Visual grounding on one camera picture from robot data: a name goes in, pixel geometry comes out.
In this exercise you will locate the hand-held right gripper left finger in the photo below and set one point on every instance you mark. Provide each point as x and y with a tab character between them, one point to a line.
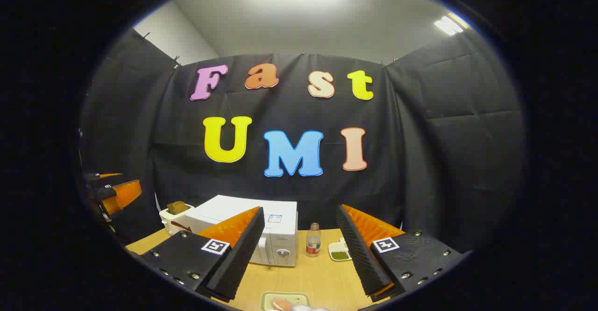
236	264

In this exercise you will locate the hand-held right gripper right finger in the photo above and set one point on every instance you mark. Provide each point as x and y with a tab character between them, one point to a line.
359	255

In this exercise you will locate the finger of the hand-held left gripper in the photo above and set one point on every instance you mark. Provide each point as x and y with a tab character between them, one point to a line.
105	176
125	194

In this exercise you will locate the white microwave oven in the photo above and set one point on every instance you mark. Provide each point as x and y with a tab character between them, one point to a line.
280	234

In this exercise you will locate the sugared donut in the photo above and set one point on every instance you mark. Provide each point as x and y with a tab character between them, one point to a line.
281	305

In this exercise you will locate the white divided bean dish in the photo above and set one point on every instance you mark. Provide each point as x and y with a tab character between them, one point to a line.
340	254

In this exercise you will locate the white toaster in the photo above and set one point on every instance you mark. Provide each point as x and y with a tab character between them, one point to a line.
164	217

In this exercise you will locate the clear plastic bottle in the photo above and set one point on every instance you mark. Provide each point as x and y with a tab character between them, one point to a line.
313	243

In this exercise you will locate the brown wooden spoon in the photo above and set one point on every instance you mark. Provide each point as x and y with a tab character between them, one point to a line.
181	227

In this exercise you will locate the pale green square plate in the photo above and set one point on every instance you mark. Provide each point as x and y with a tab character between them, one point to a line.
299	298

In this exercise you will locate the small ceiling light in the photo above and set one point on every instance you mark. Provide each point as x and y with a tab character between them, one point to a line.
449	24

